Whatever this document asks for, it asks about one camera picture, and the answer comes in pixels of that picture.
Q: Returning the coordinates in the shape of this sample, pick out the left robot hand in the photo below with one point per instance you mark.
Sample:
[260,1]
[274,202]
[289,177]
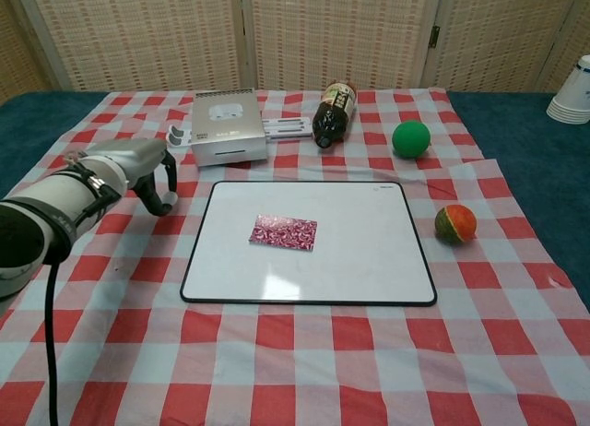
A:
[138,161]

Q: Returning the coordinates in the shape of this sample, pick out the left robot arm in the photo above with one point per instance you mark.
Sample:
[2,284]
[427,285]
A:
[46,214]

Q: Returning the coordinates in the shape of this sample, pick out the white board with black rim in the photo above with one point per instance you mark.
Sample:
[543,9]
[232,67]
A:
[308,269]

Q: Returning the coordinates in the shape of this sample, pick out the silver cardboard box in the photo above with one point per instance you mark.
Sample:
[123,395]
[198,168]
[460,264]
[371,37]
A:
[227,127]

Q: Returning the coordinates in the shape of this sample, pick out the woven folding screen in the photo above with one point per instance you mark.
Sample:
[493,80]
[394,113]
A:
[138,29]

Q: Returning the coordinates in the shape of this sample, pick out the white folding stand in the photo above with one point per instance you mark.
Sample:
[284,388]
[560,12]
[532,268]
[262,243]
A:
[288,127]

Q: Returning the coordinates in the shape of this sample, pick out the dark brown drink bottle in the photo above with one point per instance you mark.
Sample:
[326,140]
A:
[334,114]

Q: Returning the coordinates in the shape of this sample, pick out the red white checkered tablecloth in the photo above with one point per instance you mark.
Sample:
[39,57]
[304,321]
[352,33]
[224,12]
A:
[295,352]

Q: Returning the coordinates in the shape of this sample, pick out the green ball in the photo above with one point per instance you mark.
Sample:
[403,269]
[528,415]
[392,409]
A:
[410,139]

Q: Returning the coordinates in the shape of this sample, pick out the brass screen hinge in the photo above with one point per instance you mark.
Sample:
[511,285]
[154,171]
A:
[434,36]

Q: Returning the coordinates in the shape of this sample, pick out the orange and green pumpkin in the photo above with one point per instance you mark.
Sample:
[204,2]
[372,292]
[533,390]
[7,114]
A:
[455,224]

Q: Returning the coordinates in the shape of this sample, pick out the teal table cover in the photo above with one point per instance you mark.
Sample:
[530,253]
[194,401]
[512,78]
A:
[530,131]

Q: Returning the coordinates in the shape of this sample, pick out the stack of white paper cups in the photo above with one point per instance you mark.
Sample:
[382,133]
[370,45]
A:
[571,96]

